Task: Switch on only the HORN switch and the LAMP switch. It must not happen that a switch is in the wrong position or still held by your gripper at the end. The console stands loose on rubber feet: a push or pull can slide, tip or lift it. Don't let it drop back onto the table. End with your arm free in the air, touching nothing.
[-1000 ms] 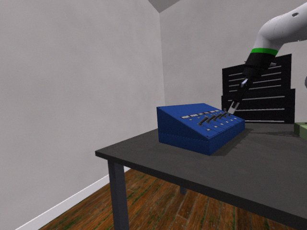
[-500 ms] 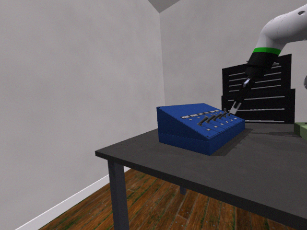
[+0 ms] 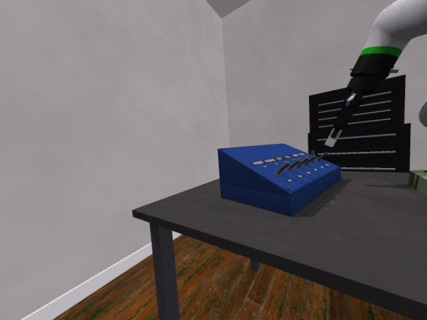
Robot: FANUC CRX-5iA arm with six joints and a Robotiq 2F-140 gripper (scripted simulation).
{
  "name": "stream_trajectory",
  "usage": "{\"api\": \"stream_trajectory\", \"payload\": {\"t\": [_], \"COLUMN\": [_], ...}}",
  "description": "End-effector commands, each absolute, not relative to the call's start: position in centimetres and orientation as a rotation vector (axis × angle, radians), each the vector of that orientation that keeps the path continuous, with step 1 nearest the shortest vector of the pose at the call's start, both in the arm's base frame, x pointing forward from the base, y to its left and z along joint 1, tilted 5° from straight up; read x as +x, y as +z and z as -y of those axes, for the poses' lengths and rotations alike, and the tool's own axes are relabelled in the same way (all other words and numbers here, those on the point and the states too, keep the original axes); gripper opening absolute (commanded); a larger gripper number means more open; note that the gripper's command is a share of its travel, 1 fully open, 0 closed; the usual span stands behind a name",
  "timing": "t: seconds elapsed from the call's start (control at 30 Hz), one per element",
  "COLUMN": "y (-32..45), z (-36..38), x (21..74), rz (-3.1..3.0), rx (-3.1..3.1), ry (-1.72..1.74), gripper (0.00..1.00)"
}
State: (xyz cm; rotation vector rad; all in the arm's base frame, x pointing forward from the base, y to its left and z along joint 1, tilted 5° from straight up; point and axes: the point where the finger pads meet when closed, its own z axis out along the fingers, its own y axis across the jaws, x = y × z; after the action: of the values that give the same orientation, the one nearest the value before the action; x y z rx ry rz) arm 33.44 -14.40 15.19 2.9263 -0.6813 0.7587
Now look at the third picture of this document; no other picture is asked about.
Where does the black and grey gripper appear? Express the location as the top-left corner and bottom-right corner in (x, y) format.
(325, 76), (380, 147)

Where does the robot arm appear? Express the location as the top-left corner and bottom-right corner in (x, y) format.
(350, 0), (427, 81)

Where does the blue control panel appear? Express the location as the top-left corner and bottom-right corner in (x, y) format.
(218, 143), (341, 217)

